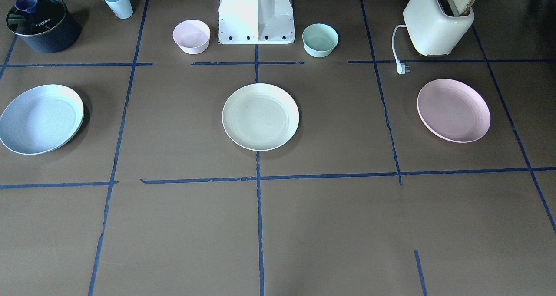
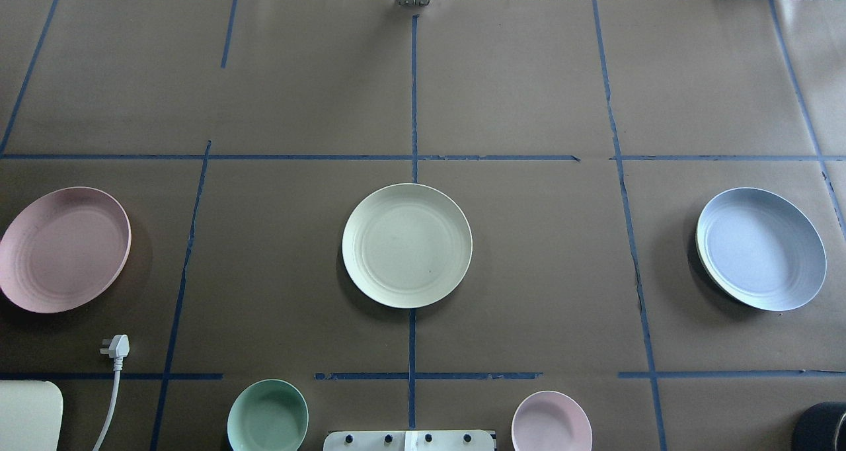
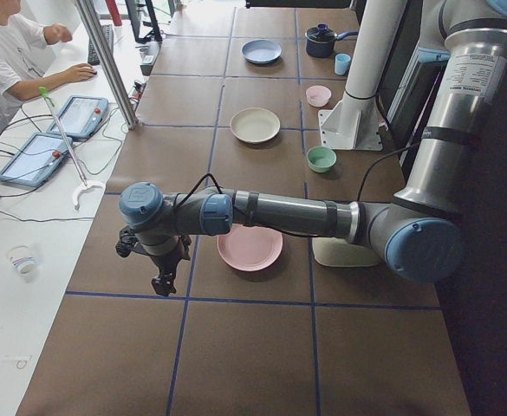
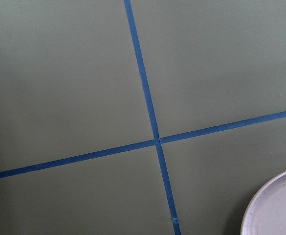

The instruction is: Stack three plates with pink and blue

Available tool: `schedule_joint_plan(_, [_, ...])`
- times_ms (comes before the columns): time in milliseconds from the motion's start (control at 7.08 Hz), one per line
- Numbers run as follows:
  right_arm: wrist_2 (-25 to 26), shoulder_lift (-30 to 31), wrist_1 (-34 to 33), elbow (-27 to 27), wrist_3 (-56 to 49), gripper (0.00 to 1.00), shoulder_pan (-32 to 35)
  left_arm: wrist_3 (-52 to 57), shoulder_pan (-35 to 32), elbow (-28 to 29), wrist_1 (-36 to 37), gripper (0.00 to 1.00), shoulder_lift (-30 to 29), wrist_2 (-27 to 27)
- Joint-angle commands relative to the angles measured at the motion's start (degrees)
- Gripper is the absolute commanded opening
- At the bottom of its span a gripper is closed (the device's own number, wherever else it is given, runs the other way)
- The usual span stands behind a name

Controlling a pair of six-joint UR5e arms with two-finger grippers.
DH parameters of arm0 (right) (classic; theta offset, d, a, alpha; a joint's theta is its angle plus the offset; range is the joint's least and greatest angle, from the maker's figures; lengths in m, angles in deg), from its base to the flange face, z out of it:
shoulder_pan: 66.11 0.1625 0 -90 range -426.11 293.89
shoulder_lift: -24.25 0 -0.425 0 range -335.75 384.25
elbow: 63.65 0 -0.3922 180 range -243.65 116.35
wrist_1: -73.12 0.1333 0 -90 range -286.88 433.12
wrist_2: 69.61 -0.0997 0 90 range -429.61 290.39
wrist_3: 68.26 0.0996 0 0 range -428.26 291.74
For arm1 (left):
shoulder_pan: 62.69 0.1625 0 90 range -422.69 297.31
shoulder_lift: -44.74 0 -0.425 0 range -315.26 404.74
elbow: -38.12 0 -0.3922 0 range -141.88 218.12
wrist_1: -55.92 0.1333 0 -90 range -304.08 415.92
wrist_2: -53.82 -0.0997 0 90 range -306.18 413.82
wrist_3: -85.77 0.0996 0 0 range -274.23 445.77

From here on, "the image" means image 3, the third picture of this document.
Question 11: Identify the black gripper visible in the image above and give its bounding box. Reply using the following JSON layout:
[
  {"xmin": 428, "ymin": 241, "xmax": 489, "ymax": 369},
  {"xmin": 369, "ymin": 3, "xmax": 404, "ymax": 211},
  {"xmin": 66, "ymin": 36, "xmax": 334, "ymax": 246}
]
[{"xmin": 115, "ymin": 226, "xmax": 192, "ymax": 296}]

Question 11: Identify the blue plate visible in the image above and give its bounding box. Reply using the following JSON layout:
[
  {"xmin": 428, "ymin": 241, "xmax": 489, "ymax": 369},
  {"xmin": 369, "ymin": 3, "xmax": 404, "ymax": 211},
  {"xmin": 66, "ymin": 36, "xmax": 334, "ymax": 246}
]
[{"xmin": 241, "ymin": 39, "xmax": 282, "ymax": 65}]

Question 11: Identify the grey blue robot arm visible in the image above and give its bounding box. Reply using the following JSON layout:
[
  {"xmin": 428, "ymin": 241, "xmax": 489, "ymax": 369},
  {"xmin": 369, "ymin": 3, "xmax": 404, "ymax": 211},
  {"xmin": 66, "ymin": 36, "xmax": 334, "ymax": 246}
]
[{"xmin": 116, "ymin": 1, "xmax": 507, "ymax": 296}]

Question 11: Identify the pink plate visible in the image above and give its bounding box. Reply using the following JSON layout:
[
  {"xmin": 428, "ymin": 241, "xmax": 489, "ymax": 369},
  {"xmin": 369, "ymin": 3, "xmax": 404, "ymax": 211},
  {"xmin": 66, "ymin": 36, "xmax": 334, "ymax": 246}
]
[{"xmin": 217, "ymin": 224, "xmax": 283, "ymax": 272}]

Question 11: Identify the reacher grabber stick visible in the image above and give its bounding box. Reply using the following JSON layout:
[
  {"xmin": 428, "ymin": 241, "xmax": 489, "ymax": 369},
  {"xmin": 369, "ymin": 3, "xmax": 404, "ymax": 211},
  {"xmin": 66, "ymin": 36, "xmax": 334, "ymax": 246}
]
[{"xmin": 38, "ymin": 87, "xmax": 106, "ymax": 211}]

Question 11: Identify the cream toaster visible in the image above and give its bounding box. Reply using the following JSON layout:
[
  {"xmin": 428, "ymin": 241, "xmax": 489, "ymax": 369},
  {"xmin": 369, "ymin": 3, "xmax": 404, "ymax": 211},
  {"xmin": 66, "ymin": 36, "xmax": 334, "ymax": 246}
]
[{"xmin": 312, "ymin": 237, "xmax": 381, "ymax": 268}]

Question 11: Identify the blue teach pendant near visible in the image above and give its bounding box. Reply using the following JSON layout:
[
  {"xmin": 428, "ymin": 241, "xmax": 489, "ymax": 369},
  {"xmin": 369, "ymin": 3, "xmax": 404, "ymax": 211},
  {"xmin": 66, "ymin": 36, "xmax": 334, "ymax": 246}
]
[{"xmin": 0, "ymin": 133, "xmax": 68, "ymax": 188}]

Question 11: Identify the blue teach pendant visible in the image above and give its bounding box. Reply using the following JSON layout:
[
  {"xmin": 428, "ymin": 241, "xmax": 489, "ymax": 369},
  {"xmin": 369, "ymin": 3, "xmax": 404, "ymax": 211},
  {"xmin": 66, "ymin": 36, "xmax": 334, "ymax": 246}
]
[
  {"xmin": 0, "ymin": 133, "xmax": 68, "ymax": 188},
  {"xmin": 51, "ymin": 95, "xmax": 108, "ymax": 142}
]

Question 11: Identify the cream plate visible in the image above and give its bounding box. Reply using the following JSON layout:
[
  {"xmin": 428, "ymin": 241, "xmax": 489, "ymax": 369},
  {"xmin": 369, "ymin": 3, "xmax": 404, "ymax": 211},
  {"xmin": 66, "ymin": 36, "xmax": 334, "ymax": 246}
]
[{"xmin": 230, "ymin": 107, "xmax": 281, "ymax": 144}]

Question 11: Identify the blue teach pendant far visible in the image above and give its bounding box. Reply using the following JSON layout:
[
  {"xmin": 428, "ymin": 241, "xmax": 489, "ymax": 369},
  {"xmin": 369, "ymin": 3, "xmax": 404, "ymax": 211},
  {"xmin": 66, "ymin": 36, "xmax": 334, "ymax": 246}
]
[{"xmin": 51, "ymin": 95, "xmax": 108, "ymax": 142}]

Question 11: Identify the green bowl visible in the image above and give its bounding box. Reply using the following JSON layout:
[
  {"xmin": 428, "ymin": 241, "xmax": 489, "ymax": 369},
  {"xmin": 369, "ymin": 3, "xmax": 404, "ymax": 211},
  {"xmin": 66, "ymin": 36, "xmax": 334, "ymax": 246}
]
[{"xmin": 306, "ymin": 146, "xmax": 337, "ymax": 173}]

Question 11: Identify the pink bowl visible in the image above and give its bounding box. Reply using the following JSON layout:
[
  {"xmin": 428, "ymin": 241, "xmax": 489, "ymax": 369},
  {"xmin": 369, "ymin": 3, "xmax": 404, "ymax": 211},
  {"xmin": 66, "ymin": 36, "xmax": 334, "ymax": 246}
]
[{"xmin": 306, "ymin": 85, "xmax": 332, "ymax": 107}]

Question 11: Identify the black monitor stand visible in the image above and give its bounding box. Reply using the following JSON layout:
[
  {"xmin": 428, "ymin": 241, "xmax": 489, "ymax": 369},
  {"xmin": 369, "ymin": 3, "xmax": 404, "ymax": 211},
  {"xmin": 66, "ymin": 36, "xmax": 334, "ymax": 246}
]
[{"xmin": 125, "ymin": 0, "xmax": 163, "ymax": 44}]

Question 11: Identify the black keyboard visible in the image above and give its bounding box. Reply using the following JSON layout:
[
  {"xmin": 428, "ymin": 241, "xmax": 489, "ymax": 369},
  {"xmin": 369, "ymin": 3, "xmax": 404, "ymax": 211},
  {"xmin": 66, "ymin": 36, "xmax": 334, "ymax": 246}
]
[{"xmin": 87, "ymin": 23, "xmax": 116, "ymax": 67}]

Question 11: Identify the person in white shirt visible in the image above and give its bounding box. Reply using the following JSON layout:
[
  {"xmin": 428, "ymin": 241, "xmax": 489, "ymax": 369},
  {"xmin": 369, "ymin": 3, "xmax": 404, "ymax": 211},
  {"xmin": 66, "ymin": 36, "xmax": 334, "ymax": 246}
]
[{"xmin": 0, "ymin": 1, "xmax": 96, "ymax": 117}]

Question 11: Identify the light blue cup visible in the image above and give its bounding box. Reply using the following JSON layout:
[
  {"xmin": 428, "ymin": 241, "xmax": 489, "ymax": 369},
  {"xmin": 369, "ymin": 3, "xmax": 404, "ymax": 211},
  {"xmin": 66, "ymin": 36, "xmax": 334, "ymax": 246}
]
[{"xmin": 334, "ymin": 53, "xmax": 351, "ymax": 75}]

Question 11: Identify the dark blue saucepan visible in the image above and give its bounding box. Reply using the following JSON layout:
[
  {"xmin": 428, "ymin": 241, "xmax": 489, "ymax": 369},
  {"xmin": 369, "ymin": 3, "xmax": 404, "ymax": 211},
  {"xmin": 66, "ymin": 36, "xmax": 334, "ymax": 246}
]
[{"xmin": 305, "ymin": 23, "xmax": 359, "ymax": 58}]

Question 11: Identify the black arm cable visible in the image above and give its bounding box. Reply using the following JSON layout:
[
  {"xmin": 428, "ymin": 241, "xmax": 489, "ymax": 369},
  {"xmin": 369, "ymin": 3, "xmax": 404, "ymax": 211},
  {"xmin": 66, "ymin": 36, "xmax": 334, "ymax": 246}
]
[{"xmin": 179, "ymin": 142, "xmax": 423, "ymax": 239}]

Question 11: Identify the white mounting post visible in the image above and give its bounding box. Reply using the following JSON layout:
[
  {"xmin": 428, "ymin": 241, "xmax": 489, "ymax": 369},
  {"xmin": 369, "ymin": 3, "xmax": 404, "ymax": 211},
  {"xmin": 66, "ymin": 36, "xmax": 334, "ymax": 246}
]
[{"xmin": 319, "ymin": 0, "xmax": 407, "ymax": 152}]

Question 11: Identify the aluminium frame post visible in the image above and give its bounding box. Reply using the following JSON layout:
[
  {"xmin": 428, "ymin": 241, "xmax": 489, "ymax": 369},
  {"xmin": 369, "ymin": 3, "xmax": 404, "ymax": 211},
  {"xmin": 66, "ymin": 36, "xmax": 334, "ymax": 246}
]
[{"xmin": 75, "ymin": 0, "xmax": 139, "ymax": 131}]

